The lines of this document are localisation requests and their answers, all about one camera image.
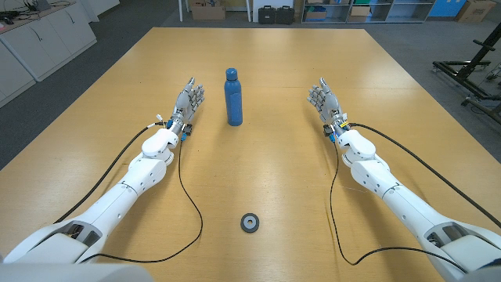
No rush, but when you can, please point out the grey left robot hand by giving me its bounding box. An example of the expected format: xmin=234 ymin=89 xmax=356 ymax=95
xmin=171 ymin=77 xmax=206 ymax=126

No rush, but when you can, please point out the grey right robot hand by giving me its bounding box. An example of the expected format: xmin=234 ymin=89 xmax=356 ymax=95
xmin=307 ymin=77 xmax=348 ymax=127

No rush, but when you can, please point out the blue metal bottle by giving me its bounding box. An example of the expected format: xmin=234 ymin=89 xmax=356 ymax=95
xmin=224 ymin=78 xmax=243 ymax=127

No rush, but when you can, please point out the small cardboard box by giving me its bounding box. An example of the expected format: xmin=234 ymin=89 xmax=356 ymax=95
xmin=347 ymin=5 xmax=372 ymax=24

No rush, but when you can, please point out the brown cardboard box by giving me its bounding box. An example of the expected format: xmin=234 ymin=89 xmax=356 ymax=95
xmin=455 ymin=0 xmax=497 ymax=24
xmin=190 ymin=0 xmax=227 ymax=21

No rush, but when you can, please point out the black hard case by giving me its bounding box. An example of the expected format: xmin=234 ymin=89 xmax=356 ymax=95
xmin=276 ymin=5 xmax=295 ymax=26
xmin=258 ymin=5 xmax=277 ymax=25

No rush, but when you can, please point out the grey metal shelf unit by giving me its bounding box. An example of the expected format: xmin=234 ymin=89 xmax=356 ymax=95
xmin=301 ymin=0 xmax=436 ymax=24

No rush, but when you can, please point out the black metal stand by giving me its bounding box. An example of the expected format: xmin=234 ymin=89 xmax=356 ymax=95
xmin=432 ymin=23 xmax=501 ymax=125

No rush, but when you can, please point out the blue panel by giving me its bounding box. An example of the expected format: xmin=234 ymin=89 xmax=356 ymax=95
xmin=428 ymin=0 xmax=457 ymax=18

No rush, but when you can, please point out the white cabinet row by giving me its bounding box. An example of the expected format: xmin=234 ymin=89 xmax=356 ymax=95
xmin=0 ymin=0 xmax=98 ymax=109

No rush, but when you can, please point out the white metal frame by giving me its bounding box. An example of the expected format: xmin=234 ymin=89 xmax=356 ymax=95
xmin=178 ymin=0 xmax=252 ymax=23

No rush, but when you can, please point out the thin black cable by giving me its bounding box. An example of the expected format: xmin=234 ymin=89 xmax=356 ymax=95
xmin=77 ymin=132 xmax=204 ymax=264
xmin=329 ymin=139 xmax=469 ymax=274

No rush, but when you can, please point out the thick black cable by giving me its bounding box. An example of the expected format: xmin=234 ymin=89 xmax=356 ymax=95
xmin=347 ymin=122 xmax=501 ymax=229
xmin=53 ymin=121 xmax=168 ymax=225

